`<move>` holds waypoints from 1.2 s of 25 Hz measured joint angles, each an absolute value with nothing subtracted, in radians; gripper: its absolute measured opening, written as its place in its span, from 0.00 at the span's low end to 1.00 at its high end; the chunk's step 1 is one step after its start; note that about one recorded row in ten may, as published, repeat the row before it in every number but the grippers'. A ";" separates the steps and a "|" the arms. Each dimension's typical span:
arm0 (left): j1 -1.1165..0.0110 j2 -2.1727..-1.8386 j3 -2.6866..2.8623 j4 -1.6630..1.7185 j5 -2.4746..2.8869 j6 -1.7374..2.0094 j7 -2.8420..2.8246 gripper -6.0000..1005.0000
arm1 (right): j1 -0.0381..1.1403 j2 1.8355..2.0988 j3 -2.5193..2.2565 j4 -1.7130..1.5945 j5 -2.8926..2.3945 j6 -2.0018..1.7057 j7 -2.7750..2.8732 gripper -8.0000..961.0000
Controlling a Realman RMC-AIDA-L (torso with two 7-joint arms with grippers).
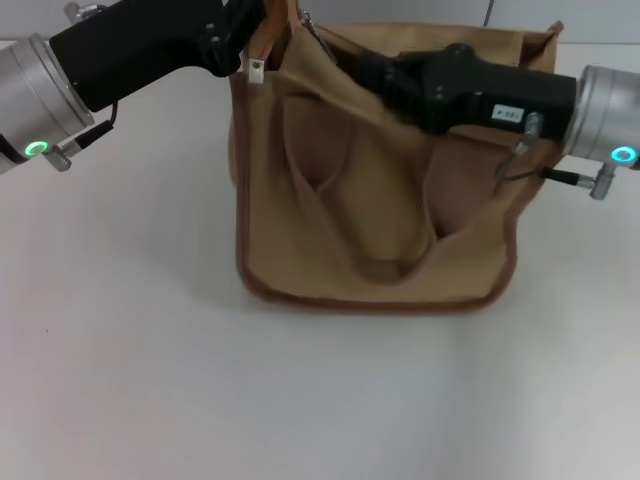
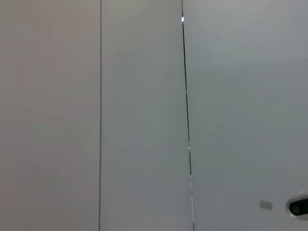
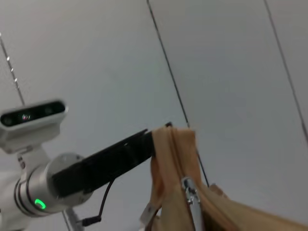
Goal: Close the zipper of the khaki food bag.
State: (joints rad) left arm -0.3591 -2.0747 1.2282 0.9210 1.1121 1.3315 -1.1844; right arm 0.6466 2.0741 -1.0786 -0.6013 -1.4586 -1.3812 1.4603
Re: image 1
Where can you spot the silver zipper pull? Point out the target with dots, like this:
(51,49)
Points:
(311,25)

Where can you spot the khaki fabric food bag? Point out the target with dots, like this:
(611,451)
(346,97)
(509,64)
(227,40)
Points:
(365,220)

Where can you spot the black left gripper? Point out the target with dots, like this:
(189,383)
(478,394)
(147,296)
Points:
(140,50)

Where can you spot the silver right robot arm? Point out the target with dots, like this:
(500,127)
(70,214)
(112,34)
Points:
(607,115)

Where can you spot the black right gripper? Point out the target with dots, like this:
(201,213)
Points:
(500,95)

